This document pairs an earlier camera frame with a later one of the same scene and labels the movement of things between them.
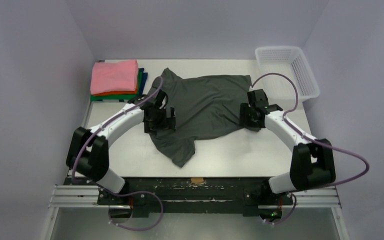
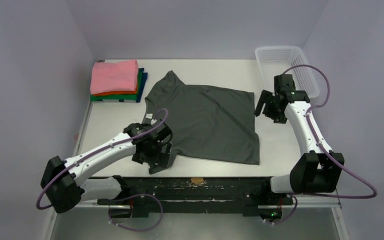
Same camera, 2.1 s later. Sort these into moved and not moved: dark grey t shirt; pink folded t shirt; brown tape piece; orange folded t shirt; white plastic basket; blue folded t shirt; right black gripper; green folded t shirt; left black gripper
Moved: left black gripper; right black gripper; dark grey t shirt
Not moved: brown tape piece; orange folded t shirt; green folded t shirt; white plastic basket; pink folded t shirt; blue folded t shirt
